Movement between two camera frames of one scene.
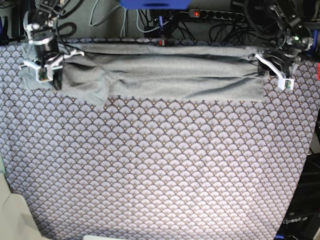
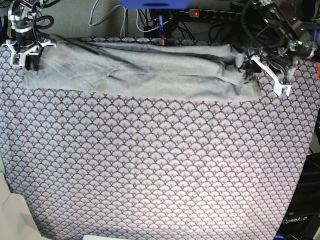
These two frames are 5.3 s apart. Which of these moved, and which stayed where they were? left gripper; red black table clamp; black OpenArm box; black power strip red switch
Moved: left gripper
Stayed: black power strip red switch; red black table clamp; black OpenArm box
